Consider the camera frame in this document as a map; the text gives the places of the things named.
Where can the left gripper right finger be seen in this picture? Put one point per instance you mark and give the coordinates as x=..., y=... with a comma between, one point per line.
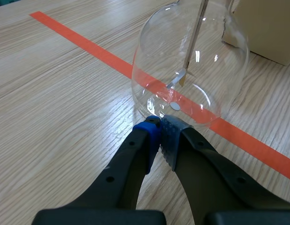
x=205, y=175

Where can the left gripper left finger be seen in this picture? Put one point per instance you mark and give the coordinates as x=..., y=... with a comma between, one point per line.
x=121, y=175

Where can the clear glass flask black stopper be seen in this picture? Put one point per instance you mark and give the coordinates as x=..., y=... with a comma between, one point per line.
x=194, y=42

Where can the brown cardboard box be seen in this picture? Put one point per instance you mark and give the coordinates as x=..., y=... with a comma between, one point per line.
x=269, y=28

